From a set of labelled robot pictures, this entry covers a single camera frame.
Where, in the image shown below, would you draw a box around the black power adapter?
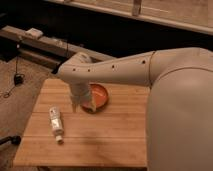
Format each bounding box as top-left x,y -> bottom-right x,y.
14,74 -> 24,86

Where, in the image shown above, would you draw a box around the wooden upright post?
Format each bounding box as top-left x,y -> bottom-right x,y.
132,0 -> 142,16

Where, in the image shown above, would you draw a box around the orange ceramic bowl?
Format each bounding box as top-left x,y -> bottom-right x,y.
81,84 -> 109,113

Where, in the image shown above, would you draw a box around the wooden beam rail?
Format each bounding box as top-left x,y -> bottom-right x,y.
0,25 -> 113,61

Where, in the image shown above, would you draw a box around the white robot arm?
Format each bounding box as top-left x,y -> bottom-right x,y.
56,47 -> 213,171

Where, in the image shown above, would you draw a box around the black cable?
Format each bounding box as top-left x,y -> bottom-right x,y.
2,35 -> 23,99

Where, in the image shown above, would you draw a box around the clear plastic bottle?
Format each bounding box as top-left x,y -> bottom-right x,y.
49,107 -> 64,144

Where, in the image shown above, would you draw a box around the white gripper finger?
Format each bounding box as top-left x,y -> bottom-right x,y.
86,98 -> 96,112
71,98 -> 78,112

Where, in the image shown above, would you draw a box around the white box on beam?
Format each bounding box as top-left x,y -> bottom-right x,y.
26,28 -> 43,39

